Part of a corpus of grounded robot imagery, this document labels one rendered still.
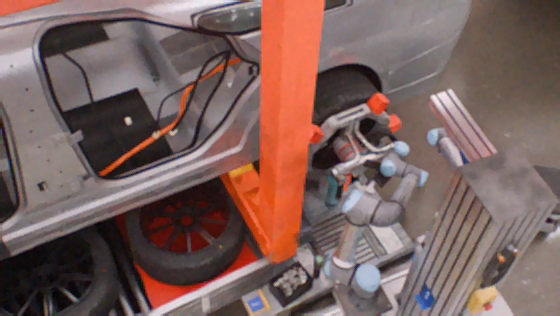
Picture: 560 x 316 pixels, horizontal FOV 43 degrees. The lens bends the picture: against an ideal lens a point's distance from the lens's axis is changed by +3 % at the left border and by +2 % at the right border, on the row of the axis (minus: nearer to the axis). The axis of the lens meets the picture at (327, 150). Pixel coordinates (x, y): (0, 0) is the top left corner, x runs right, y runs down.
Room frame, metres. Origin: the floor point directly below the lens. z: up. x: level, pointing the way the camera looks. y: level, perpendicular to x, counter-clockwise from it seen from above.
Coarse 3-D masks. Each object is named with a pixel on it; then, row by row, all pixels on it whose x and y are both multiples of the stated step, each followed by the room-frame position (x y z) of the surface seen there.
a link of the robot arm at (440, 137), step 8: (440, 128) 2.15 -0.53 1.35; (432, 136) 2.10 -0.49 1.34; (440, 136) 2.10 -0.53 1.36; (448, 136) 2.10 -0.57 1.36; (432, 144) 2.08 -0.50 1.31; (440, 144) 2.06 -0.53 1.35; (448, 144) 2.04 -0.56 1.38; (448, 152) 1.99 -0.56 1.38; (456, 152) 1.99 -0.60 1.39; (448, 160) 1.96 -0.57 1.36; (456, 160) 1.94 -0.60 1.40; (456, 168) 1.90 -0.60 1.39
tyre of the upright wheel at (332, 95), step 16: (320, 80) 2.51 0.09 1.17; (336, 80) 2.52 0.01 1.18; (352, 80) 2.56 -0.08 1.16; (368, 80) 2.66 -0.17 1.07; (320, 96) 2.41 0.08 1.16; (336, 96) 2.41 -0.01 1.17; (352, 96) 2.43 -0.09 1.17; (368, 96) 2.48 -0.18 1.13; (320, 112) 2.31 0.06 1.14; (336, 112) 2.36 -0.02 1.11; (384, 112) 2.57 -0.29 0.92
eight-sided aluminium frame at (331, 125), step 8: (368, 104) 2.45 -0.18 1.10; (344, 112) 2.36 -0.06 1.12; (352, 112) 2.37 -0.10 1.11; (360, 112) 2.39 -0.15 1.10; (368, 112) 2.38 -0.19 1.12; (328, 120) 2.30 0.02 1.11; (336, 120) 2.30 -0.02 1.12; (344, 120) 2.30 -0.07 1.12; (352, 120) 2.32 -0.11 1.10; (384, 120) 2.46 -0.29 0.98; (320, 128) 2.27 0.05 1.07; (328, 128) 2.28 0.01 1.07; (336, 128) 2.26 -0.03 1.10; (328, 136) 2.24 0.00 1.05; (312, 144) 2.22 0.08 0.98; (320, 144) 2.21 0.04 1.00; (376, 144) 2.47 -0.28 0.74; (312, 152) 2.18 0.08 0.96; (368, 152) 2.44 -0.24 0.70; (312, 168) 2.25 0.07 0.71; (312, 176) 2.20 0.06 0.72; (320, 176) 2.23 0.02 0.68
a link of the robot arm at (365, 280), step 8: (360, 264) 1.53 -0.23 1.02; (368, 264) 1.53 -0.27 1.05; (360, 272) 1.48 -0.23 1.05; (368, 272) 1.49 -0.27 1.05; (376, 272) 1.49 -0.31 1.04; (352, 280) 1.45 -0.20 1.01; (360, 280) 1.44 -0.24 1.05; (368, 280) 1.45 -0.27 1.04; (376, 280) 1.46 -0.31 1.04; (360, 288) 1.42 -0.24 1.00; (368, 288) 1.42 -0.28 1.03; (376, 288) 1.44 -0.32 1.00; (360, 296) 1.42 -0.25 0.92; (368, 296) 1.42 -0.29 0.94
